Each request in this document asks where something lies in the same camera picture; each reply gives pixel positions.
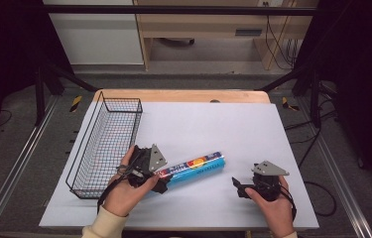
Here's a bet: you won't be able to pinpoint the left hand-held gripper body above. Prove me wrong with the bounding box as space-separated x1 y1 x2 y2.
127 143 169 189

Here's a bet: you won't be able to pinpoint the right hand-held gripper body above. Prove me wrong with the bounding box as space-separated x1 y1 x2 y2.
251 160 291 202

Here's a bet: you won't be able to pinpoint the long blue wrap box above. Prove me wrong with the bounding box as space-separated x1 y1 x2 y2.
157 151 227 191

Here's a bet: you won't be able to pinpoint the person's right hand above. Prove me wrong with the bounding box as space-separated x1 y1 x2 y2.
244 175 296 238

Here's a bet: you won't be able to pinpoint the person's left hand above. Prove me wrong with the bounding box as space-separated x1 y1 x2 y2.
101 145 162 218

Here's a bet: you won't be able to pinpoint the white table mat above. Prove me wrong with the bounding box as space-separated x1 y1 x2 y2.
38 101 320 231

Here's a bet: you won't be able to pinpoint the wooden table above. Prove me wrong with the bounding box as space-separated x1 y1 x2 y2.
92 87 272 105

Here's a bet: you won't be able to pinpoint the yellow black floor tape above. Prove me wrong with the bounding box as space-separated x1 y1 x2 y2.
281 95 301 112
69 94 83 113

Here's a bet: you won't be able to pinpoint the white cabinet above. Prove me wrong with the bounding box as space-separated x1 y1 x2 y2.
42 0 145 66

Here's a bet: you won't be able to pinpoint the light wooden desk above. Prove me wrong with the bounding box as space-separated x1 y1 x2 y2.
133 0 320 71

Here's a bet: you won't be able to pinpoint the black curtain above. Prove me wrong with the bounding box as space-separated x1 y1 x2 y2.
294 0 372 202
0 0 75 157

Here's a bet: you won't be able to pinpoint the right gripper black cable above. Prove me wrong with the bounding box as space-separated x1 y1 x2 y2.
278 182 298 222

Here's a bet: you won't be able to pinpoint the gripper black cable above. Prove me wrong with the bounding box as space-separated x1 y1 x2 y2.
96 152 142 215
278 182 298 222

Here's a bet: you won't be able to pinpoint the black wire basket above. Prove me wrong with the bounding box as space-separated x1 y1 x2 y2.
64 91 144 200

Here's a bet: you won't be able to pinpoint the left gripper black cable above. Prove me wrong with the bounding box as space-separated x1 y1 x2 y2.
96 152 142 215

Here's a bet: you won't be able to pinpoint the black floor cable loop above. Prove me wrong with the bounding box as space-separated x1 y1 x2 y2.
302 180 338 218

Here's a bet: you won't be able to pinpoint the aluminium floor rail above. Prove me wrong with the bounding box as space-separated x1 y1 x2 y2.
0 94 60 238
296 96 372 238

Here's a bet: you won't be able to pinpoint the black frame stand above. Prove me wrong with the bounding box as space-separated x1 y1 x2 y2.
34 62 100 127
258 63 322 129

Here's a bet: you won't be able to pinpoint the hanging black desk cables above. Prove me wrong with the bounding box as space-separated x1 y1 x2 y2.
262 1 300 71

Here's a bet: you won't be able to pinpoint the black frame crossbar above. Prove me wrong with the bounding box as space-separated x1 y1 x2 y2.
40 4 320 17

